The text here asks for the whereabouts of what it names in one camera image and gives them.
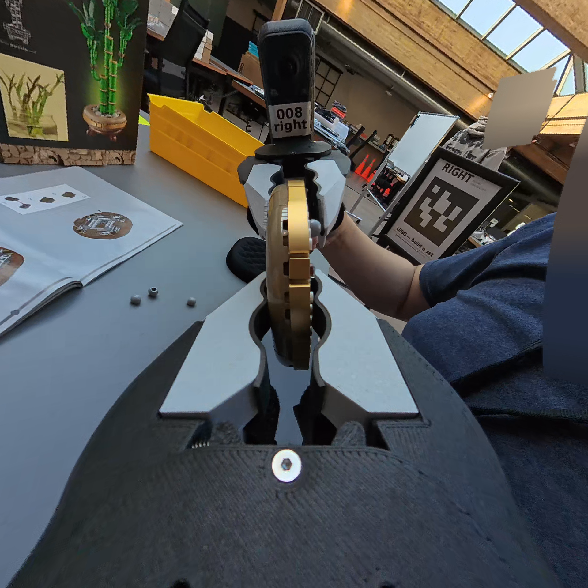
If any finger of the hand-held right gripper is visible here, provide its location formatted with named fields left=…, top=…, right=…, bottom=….
left=305, top=158, right=346, bottom=249
left=243, top=163, right=282, bottom=240

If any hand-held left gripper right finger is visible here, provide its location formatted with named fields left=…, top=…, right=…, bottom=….
left=311, top=270, right=420, bottom=435

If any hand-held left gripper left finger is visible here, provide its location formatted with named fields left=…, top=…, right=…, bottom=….
left=159, top=273, right=273, bottom=443

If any gold round lego base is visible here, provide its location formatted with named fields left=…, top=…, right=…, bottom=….
left=266, top=180, right=318, bottom=370

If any person's right forearm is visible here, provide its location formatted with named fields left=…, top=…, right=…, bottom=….
left=322, top=220, right=430, bottom=322

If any lego instruction booklet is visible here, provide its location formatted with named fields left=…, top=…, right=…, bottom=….
left=0, top=166, right=183, bottom=338

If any black lego set box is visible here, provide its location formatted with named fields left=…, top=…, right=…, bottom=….
left=0, top=0, right=150, bottom=166

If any person's right hand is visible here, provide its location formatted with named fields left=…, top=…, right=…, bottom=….
left=318, top=216, right=360, bottom=253

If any cardboard box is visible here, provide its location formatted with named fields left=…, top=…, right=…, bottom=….
left=239, top=51, right=263, bottom=88

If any black wrist rest pad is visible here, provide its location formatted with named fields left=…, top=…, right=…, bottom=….
left=226, top=236, right=268, bottom=283

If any yellow plastic bin stack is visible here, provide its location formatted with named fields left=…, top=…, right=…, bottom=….
left=148, top=94, right=265, bottom=207

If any white whiteboard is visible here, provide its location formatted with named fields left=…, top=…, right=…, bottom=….
left=388, top=112, right=460, bottom=177

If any framed marker sign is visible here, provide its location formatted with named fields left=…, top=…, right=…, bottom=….
left=377, top=147, right=520, bottom=266

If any black office chair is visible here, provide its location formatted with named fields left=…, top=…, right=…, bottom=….
left=145, top=0, right=209, bottom=99

